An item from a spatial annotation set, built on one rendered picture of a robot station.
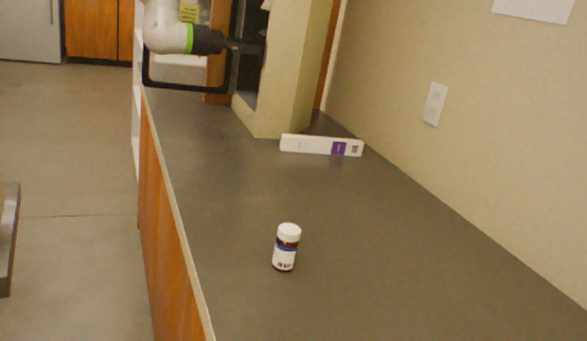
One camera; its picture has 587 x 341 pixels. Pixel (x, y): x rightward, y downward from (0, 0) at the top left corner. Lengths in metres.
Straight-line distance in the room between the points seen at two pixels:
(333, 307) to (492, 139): 0.63
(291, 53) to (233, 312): 0.85
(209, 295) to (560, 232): 0.72
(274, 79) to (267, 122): 0.14
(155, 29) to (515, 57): 0.94
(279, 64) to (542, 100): 0.70
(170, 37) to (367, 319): 0.96
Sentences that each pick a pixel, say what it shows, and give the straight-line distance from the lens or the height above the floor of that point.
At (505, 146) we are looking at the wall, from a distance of 1.14.
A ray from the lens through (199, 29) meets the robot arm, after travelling 1.38.
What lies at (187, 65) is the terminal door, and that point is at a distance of 1.60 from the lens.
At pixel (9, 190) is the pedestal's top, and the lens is 1.02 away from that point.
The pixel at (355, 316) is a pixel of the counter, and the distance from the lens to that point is 0.74.
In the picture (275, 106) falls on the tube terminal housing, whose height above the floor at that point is 1.05.
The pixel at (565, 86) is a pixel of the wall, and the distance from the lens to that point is 1.06.
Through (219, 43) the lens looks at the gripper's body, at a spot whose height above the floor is 1.20.
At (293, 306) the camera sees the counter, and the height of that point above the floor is 0.94.
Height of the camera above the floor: 1.40
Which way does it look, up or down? 23 degrees down
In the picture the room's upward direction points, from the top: 10 degrees clockwise
